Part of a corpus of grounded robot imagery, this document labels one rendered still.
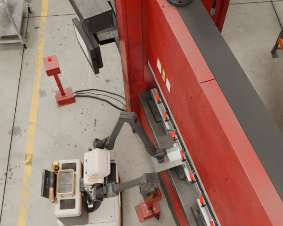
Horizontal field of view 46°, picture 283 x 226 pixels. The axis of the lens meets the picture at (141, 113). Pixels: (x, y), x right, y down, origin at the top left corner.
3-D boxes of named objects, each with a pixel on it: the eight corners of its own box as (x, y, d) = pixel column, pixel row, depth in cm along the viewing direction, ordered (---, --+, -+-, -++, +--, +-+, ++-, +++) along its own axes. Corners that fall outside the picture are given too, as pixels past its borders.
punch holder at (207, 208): (201, 202, 267) (205, 196, 253) (211, 198, 268) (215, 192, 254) (209, 219, 260) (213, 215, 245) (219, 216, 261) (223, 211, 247)
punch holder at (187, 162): (183, 158, 286) (185, 150, 272) (192, 155, 287) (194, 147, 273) (189, 173, 279) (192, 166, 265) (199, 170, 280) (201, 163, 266)
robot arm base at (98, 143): (94, 138, 293) (94, 150, 287) (100, 135, 289) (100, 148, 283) (100, 141, 299) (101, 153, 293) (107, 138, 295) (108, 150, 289)
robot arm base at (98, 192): (94, 185, 272) (94, 200, 266) (101, 183, 268) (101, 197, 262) (101, 187, 278) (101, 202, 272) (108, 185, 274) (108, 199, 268)
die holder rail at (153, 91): (150, 94, 355) (150, 89, 347) (155, 92, 356) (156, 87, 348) (166, 133, 331) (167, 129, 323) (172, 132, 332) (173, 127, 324)
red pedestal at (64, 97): (55, 95, 461) (37, 57, 390) (72, 90, 465) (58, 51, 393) (57, 107, 452) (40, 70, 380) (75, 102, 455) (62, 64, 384)
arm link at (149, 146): (129, 112, 267) (126, 121, 259) (135, 110, 265) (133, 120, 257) (150, 147, 291) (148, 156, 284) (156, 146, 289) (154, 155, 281)
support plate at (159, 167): (150, 155, 308) (150, 154, 307) (176, 146, 312) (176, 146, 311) (156, 172, 299) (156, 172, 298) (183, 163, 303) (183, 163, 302)
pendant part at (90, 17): (79, 47, 361) (62, -19, 287) (100, 39, 366) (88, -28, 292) (98, 81, 338) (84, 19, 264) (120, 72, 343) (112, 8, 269)
